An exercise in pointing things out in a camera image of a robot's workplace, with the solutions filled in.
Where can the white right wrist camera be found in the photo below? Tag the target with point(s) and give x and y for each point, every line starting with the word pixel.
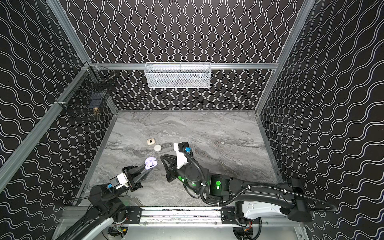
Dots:
pixel 180 148

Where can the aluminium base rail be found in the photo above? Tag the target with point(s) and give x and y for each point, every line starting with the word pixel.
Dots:
pixel 208 216

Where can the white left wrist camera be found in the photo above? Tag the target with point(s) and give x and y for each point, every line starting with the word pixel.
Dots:
pixel 118 182

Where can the purple round disc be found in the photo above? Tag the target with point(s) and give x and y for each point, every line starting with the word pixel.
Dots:
pixel 150 163

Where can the aluminium corner frame post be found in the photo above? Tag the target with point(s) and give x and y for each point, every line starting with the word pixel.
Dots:
pixel 69 30

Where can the small brass object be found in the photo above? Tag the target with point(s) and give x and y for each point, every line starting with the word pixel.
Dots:
pixel 96 112

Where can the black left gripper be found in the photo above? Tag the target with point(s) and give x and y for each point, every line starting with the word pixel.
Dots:
pixel 130 175

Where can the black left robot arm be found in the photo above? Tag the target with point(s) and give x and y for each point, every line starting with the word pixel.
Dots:
pixel 106 208

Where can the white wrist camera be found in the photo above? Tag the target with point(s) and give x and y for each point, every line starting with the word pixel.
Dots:
pixel 180 148
pixel 118 182

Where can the cream earbud charging case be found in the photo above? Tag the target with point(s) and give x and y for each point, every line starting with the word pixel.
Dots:
pixel 151 141

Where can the black wire basket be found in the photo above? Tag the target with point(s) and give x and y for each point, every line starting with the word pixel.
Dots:
pixel 93 90

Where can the white round disc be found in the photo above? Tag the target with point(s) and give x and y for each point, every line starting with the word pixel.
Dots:
pixel 157 148

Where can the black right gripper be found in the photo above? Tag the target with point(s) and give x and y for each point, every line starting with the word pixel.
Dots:
pixel 174 167

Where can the white wire mesh basket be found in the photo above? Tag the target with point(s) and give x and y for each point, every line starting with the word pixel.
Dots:
pixel 178 75

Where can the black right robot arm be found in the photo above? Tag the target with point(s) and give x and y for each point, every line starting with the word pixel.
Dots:
pixel 252 200

